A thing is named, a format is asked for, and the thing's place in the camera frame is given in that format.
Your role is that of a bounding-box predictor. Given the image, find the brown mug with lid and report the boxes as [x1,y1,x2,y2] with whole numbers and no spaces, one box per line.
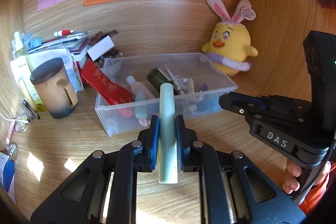
[30,57,79,119]

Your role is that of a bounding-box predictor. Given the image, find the black pens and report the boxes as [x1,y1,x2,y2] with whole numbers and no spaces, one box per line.
[22,99,40,119]

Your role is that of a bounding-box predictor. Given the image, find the stack of booklets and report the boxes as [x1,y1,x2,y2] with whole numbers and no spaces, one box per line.
[26,30,92,93]

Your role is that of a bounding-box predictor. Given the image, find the clear plastic bin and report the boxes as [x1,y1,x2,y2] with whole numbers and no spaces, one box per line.
[94,52,239,137]

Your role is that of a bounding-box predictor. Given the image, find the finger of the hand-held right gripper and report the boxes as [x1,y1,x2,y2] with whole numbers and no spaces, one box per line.
[252,94,313,113]
[219,91,264,119]

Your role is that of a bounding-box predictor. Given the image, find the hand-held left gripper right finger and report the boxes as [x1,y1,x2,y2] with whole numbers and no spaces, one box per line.
[175,115,306,224]

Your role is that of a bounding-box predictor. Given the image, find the blue white box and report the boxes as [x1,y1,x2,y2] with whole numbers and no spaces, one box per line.
[0,153,16,205]

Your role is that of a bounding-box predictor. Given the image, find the cream tube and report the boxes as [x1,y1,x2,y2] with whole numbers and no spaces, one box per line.
[18,76,38,111]

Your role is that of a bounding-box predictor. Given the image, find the mint green tube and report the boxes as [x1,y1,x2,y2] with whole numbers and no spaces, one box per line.
[158,83,179,185]

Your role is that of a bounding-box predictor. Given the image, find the yellow green spray bottle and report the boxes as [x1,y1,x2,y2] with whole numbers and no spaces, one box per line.
[10,31,48,112]

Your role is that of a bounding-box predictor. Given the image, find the yellow chick plush toy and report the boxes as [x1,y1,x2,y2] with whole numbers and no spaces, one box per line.
[202,0,258,77]

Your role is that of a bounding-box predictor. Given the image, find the eyeglasses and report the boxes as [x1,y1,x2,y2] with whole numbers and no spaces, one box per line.
[5,113,29,159]

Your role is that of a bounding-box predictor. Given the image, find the pink stick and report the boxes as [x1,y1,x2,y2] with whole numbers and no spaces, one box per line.
[5,122,13,146]

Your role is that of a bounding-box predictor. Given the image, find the red gift pouch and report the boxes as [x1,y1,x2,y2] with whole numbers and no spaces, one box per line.
[81,59,135,106]

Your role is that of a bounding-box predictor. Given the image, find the white bowl of beads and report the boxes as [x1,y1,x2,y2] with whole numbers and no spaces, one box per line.
[96,48,124,67]

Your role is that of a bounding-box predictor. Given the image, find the person's right hand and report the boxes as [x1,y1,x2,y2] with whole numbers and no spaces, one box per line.
[282,161,302,195]

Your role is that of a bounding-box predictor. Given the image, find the white patterned pen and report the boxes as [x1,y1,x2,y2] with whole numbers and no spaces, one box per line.
[165,65,185,94]

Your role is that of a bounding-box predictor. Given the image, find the brown bead bracelet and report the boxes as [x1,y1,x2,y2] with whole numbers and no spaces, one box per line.
[89,30,119,43]

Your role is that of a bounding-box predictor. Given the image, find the red white marker pen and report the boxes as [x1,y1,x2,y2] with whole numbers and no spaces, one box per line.
[53,29,78,37]

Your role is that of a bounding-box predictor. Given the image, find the dark green bottle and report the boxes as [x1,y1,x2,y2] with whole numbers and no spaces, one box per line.
[146,68,171,90]

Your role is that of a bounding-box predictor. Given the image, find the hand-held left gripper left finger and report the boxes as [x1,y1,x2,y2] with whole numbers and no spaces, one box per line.
[30,115,160,224]

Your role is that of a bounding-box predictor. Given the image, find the white pink cosmetic tube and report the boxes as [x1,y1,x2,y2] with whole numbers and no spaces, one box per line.
[126,75,155,119]

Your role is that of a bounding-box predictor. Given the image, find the white cable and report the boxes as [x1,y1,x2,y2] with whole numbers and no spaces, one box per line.
[0,112,16,122]

